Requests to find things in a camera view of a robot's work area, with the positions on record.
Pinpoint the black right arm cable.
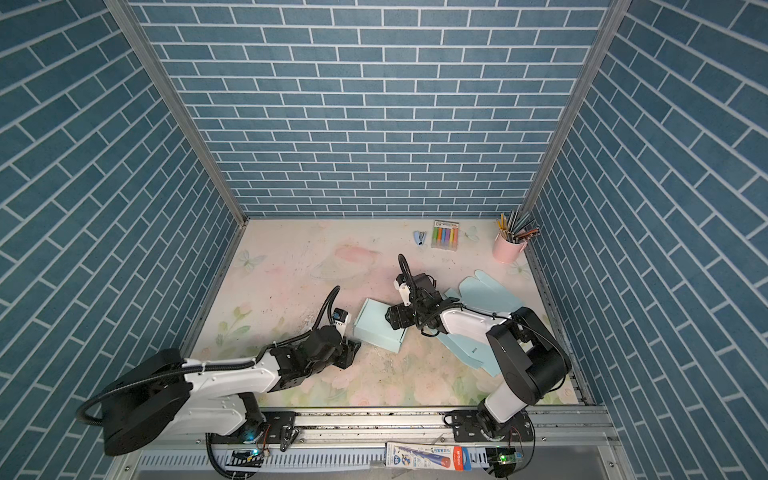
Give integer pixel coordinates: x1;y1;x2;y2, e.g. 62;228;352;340
397;253;571;397

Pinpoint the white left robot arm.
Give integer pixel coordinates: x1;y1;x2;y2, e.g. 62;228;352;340
93;325;361;457

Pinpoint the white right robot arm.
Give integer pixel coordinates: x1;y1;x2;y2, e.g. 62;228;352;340
385;272;571;428

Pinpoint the light blue box stack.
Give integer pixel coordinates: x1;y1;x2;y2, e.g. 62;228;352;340
437;270;523;377

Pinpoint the pink metal pencil bucket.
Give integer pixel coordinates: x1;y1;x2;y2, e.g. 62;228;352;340
492;233;528;264

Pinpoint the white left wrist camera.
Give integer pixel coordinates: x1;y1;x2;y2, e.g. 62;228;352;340
331;308;350;337

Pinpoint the metal base rail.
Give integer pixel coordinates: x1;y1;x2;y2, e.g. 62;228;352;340
131;407;619;448

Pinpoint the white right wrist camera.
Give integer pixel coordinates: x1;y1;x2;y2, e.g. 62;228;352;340
394;274;414;307

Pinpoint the white red blue package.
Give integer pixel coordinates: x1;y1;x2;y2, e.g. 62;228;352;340
384;442;489;472

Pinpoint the pack of coloured highlighters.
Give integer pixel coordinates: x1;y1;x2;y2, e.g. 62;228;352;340
431;220;460;251

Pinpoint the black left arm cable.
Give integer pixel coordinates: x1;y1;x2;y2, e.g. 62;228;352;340
74;284;342;427

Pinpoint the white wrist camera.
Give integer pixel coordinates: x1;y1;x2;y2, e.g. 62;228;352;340
394;274;414;307
331;308;350;337

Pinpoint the light blue paper box sheet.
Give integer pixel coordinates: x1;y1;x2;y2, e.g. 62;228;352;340
353;298;406;353

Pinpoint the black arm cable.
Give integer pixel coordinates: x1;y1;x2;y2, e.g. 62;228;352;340
397;253;571;397
74;284;342;427

